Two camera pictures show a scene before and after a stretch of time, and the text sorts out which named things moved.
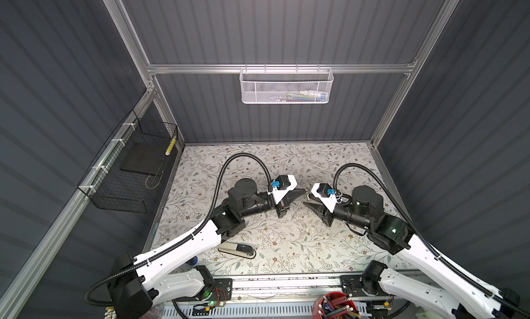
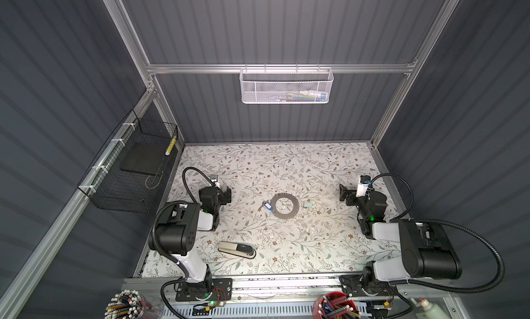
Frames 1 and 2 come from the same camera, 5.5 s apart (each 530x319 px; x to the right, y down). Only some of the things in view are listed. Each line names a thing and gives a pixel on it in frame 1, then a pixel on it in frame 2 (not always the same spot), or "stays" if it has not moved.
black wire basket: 125,175 stays
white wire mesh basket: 286,85 stays
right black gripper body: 325,214 -> 352,196
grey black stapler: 237,250 stays
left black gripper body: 280,207 -> 223,197
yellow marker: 170,147 stays
